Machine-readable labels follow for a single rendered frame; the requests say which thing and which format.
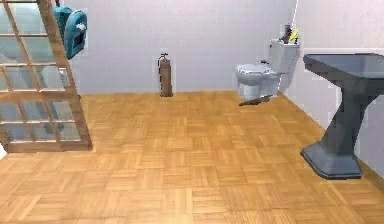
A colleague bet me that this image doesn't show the brown fire extinguisher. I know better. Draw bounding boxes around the brown fire extinguisher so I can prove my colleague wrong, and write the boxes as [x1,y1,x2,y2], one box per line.
[157,52,174,98]

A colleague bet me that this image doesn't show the white toilet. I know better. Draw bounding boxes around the white toilet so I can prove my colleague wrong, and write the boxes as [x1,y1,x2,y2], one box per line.
[235,38,301,102]

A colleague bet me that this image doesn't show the wooden glass-paned door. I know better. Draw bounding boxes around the wooden glass-paned door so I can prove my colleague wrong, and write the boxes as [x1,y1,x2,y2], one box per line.
[0,0,94,154]

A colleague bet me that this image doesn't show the brown bottle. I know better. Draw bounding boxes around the brown bottle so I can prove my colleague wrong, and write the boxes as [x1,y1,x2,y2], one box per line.
[280,23,293,44]

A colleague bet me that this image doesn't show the yellow spray bottle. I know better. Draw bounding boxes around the yellow spray bottle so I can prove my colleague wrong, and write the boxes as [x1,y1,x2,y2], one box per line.
[289,28,300,45]

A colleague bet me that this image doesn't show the teal wall dispenser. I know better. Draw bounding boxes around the teal wall dispenser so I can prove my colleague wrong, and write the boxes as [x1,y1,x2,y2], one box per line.
[53,5,89,61]

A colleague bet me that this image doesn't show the grey pedestal sink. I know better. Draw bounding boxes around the grey pedestal sink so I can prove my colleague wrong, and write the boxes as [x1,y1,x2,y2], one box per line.
[300,53,384,181]

